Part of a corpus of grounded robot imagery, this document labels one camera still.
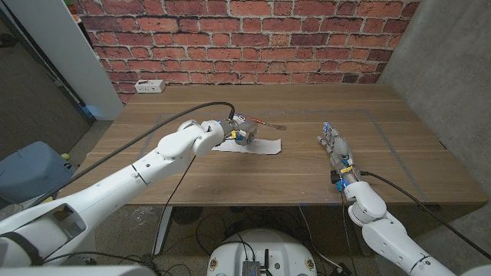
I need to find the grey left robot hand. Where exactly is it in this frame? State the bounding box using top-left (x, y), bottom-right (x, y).
top-left (220, 113), bottom-right (259, 147)

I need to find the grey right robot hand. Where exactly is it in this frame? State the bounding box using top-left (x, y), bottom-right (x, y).
top-left (316, 121), bottom-right (362, 192)

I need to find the white cloth strip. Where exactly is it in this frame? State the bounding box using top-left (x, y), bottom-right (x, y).
top-left (212, 137), bottom-right (282, 156)

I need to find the red brick printed backdrop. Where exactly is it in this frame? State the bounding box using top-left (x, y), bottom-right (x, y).
top-left (72, 0), bottom-right (421, 104)

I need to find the white power strip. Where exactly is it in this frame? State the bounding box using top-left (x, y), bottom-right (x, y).
top-left (134, 79), bottom-right (166, 94)

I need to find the black round floor object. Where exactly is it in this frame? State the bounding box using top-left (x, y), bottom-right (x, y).
top-left (172, 206), bottom-right (203, 225)

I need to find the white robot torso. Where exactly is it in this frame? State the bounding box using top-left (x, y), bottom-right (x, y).
top-left (206, 228), bottom-right (318, 276)

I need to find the white table leg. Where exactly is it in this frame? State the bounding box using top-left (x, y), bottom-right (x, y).
top-left (151, 205), bottom-right (173, 255)

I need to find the grey electronics box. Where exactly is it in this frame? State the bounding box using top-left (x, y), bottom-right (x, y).
top-left (242, 260), bottom-right (262, 276)

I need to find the white partition panel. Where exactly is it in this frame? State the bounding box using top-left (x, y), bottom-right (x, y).
top-left (3, 0), bottom-right (124, 121)

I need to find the blue grey bin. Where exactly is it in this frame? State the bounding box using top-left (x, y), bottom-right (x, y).
top-left (0, 140), bottom-right (77, 204)

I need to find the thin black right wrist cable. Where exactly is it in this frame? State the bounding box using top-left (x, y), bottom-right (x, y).
top-left (339, 190), bottom-right (354, 258)

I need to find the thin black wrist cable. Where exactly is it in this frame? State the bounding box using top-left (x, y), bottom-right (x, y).
top-left (339, 190), bottom-right (354, 258)
top-left (151, 155), bottom-right (197, 258)

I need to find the thin black left wrist cable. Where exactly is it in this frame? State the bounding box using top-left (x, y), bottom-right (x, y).
top-left (151, 155), bottom-right (197, 258)

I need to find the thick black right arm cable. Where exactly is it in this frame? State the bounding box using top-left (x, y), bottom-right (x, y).
top-left (360, 170), bottom-right (491, 260)

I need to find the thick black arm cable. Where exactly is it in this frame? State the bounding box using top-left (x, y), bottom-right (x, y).
top-left (26, 101), bottom-right (236, 210)
top-left (360, 170), bottom-right (491, 260)

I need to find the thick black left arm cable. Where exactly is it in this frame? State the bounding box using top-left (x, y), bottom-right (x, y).
top-left (26, 101), bottom-right (236, 210)

